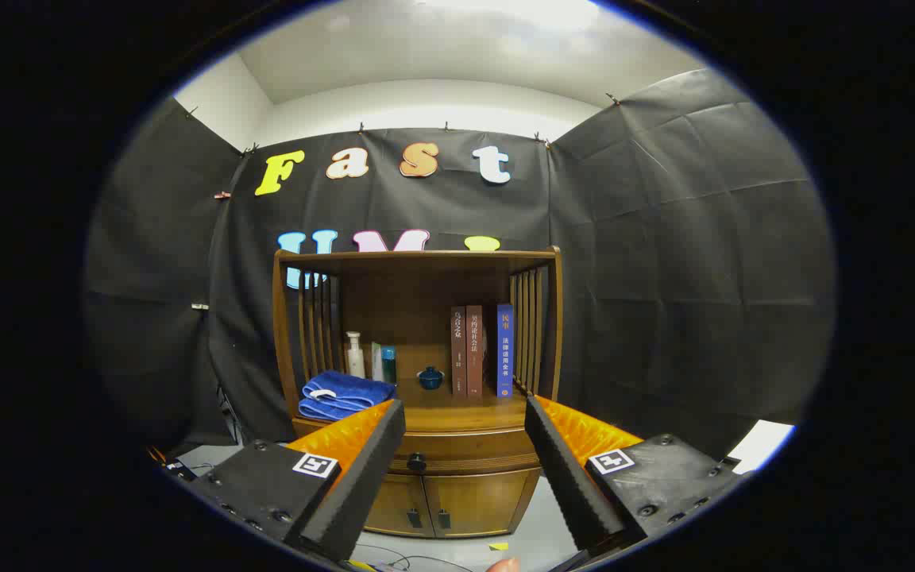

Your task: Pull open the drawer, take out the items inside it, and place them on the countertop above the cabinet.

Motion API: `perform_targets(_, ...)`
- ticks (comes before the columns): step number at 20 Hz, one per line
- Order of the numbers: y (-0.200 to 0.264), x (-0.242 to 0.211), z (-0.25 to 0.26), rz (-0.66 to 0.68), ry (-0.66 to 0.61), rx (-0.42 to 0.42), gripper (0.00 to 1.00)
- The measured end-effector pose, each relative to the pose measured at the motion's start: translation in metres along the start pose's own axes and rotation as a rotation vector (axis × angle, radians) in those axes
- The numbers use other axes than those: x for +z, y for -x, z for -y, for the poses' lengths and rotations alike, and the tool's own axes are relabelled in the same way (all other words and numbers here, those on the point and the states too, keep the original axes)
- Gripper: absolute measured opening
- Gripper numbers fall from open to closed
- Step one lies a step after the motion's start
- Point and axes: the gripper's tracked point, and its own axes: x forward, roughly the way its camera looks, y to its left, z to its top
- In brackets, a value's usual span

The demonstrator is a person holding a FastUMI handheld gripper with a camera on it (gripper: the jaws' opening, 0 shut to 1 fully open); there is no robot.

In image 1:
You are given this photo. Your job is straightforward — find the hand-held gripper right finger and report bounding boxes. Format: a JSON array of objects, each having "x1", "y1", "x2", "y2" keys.
[{"x1": 524, "y1": 395, "x2": 744, "y2": 557}]

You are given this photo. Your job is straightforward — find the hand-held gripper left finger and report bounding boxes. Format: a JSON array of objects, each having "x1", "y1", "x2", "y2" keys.
[{"x1": 174, "y1": 399, "x2": 407, "y2": 563}]

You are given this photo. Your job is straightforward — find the wooden drawer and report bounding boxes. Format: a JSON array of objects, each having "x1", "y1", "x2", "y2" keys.
[{"x1": 292, "y1": 419, "x2": 542, "y2": 477}]

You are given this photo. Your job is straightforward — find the wooden cabinet door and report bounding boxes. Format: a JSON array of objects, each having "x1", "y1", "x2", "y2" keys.
[
  {"x1": 364, "y1": 474, "x2": 436, "y2": 535},
  {"x1": 424, "y1": 469, "x2": 542, "y2": 538}
]

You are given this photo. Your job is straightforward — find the wooden countertop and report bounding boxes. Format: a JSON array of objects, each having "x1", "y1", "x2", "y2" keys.
[{"x1": 292, "y1": 377, "x2": 530, "y2": 434}]

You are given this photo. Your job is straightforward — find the wooden cabinet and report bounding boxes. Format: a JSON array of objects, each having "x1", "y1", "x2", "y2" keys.
[{"x1": 272, "y1": 245, "x2": 563, "y2": 539}]

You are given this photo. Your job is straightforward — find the blue folded towel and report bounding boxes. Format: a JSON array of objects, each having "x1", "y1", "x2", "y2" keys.
[{"x1": 299, "y1": 370, "x2": 396, "y2": 422}]

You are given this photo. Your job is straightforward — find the blue book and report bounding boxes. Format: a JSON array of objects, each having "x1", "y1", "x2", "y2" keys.
[{"x1": 496, "y1": 303, "x2": 515, "y2": 399}]

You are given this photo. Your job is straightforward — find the brown book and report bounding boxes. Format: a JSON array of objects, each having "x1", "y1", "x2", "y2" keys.
[
  {"x1": 450, "y1": 307, "x2": 468, "y2": 397},
  {"x1": 466, "y1": 305, "x2": 485, "y2": 397}
]

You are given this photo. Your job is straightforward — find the black floor device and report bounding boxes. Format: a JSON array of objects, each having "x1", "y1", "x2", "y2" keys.
[{"x1": 148, "y1": 445, "x2": 198, "y2": 482}]

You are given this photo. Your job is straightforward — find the white panel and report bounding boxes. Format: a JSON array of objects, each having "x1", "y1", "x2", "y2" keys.
[{"x1": 726, "y1": 419, "x2": 796, "y2": 475}]

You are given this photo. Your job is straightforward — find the black backdrop cloth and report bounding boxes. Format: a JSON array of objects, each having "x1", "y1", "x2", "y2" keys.
[{"x1": 84, "y1": 68, "x2": 836, "y2": 462}]

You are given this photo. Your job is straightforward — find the floor cables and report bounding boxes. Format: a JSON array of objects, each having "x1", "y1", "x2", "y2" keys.
[{"x1": 354, "y1": 544, "x2": 466, "y2": 572}]

